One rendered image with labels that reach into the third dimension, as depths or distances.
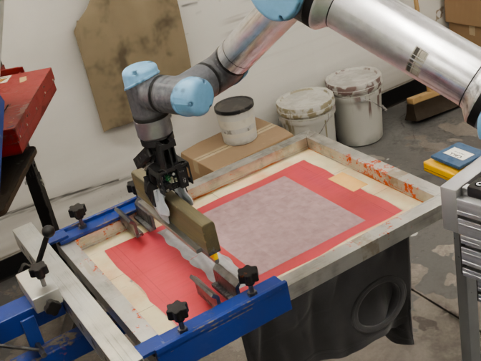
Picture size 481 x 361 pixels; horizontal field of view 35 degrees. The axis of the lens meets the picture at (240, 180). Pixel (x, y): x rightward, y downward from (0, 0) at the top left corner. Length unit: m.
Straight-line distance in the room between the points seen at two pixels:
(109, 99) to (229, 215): 1.88
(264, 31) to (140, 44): 2.32
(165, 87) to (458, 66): 0.61
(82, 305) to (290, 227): 0.54
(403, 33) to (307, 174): 0.97
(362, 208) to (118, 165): 2.21
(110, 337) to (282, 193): 0.70
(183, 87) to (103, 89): 2.25
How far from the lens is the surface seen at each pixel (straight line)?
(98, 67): 3.67
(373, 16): 1.15
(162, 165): 1.60
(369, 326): 1.90
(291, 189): 1.99
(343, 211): 1.86
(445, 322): 3.01
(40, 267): 1.60
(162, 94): 1.50
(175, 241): 1.87
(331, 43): 4.40
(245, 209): 1.94
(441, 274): 3.25
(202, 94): 1.47
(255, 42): 1.47
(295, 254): 1.73
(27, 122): 2.57
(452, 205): 1.40
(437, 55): 1.12
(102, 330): 1.51
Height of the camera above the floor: 1.90
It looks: 27 degrees down
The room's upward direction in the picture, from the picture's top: 12 degrees counter-clockwise
